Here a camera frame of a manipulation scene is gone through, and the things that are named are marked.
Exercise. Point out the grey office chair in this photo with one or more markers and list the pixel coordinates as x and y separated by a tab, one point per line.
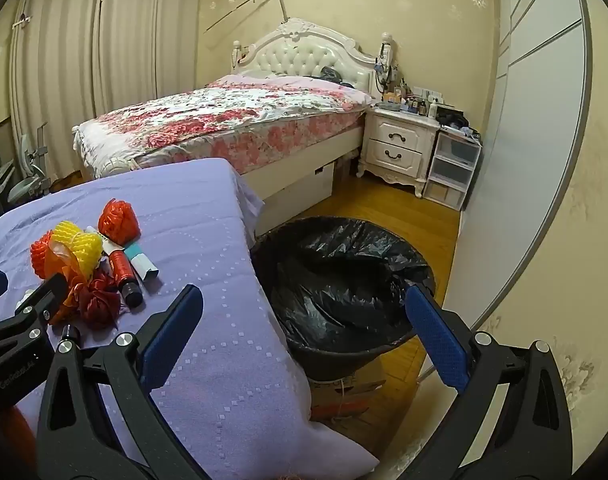
26	185

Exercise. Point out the purple tablecloth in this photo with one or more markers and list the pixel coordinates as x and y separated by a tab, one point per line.
209	260

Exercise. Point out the cardboard box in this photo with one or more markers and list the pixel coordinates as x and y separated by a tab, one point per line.
349	390

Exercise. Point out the thin dark rod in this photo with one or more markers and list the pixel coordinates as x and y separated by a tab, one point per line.
244	6

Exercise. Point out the red bottle with black cap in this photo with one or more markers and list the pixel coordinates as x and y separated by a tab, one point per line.
120	270

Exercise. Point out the cluster of toiletry bottles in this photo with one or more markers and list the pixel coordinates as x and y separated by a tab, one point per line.
408	105

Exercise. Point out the floral bedspread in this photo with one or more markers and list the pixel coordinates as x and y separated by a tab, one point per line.
209	115

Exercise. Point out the white wall socket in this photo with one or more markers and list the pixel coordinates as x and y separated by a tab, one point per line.
428	94

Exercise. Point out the beige curtain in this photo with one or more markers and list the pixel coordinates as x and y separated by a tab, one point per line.
149	35
59	85

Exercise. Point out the yellow foam net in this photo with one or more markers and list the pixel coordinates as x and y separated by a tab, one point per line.
76	245

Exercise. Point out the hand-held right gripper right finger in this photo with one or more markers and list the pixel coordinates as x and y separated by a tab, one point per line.
438	340

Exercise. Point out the dark clothing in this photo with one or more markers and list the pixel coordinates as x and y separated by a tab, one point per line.
329	72

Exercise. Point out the black bag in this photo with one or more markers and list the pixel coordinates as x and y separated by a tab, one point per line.
453	120

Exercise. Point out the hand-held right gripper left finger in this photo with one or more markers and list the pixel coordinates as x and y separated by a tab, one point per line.
169	332

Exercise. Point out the pink bed sheet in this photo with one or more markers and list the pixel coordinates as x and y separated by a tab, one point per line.
244	79

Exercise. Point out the black lined waste bin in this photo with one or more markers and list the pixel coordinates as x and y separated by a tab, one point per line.
334	270

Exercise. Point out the dark red mesh flower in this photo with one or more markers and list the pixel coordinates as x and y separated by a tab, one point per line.
99	302

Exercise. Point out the white bed frame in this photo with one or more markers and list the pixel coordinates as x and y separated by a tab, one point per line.
304	55

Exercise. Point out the clear plastic drawer unit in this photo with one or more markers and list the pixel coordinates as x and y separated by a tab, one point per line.
451	170

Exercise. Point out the teal and white tube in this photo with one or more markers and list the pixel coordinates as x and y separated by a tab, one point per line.
144	262

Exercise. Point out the white sliding wardrobe door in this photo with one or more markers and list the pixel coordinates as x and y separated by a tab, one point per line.
533	135

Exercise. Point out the red plastic bag ball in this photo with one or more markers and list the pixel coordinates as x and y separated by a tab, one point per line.
118	220

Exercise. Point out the orange cellophane wrapper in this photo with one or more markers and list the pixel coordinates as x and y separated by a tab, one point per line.
69	262

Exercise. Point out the curtain clip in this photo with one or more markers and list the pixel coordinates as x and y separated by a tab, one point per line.
21	22

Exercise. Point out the white nightstand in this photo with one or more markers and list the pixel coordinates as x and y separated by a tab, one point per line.
398	147

